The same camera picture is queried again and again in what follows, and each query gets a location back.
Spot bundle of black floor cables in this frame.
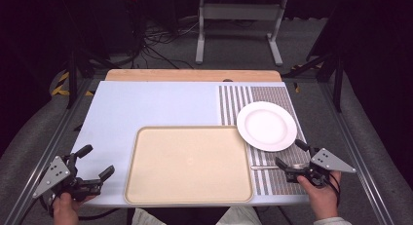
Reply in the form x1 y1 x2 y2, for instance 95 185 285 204
128 19 200 70

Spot aluminium frame rail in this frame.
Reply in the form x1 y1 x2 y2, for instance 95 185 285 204
319 81 396 225
2 78 95 225

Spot white round plate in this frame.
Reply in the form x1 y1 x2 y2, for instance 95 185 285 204
236 100 298 153

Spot beige plastic tray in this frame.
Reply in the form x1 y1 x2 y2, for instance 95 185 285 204
124 125 254 206

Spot metal fork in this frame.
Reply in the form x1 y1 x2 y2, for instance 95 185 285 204
249 165 309 171

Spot person's left hand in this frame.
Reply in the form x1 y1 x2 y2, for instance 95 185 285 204
52 191 98 225

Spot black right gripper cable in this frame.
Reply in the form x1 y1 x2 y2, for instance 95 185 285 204
326 173 342 207

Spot grey striped placemat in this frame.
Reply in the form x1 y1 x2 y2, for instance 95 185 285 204
217 85 312 197

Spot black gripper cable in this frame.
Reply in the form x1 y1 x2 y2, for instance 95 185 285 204
326 173 342 207
38 195 122 222

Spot white table cover sheet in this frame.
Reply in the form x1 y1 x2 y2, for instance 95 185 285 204
70 81 312 208

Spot yellow black floor tape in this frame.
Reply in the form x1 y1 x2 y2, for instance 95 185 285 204
49 71 95 97

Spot black metal stand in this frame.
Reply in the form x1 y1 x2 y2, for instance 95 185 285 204
282 51 346 113
65 48 111 110

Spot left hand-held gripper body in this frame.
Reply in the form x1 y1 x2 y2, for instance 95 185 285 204
32 154 105 204

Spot white metal stand frame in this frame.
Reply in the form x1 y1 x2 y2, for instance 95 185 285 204
194 0 288 67

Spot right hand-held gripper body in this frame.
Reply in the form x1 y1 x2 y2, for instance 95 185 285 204
284 147 357 189

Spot person's right hand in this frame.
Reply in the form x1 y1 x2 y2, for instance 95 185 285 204
296 170 343 221

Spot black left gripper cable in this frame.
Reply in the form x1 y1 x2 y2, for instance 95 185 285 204
38 195 122 222

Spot person's legs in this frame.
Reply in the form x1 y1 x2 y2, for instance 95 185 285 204
131 206 263 225

